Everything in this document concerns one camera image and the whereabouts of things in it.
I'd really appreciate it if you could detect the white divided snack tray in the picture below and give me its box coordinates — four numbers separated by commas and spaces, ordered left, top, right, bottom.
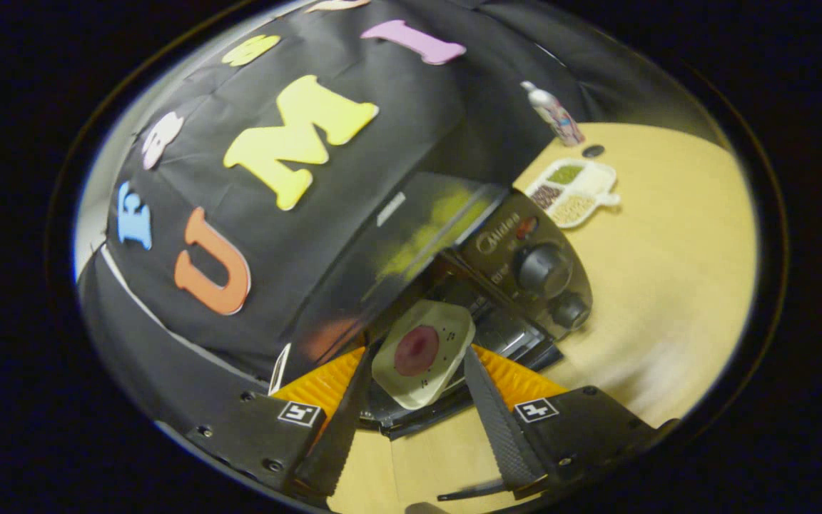
525, 158, 621, 229

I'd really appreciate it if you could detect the cream square plate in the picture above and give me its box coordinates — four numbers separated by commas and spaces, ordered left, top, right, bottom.
371, 299, 476, 410

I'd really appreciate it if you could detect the black electric oven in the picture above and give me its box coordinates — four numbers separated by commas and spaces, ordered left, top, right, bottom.
286, 170, 594, 440

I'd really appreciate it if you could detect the silver spray bottle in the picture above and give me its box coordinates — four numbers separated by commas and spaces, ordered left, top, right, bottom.
520, 80, 586, 148

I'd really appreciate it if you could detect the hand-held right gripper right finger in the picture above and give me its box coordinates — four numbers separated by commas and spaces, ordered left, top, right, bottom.
462, 344, 679, 500

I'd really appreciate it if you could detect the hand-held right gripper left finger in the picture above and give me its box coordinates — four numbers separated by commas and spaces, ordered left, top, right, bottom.
186, 346, 372, 500

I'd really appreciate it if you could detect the pink meat slice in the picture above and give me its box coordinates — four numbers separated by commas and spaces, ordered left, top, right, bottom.
394, 326, 441, 378

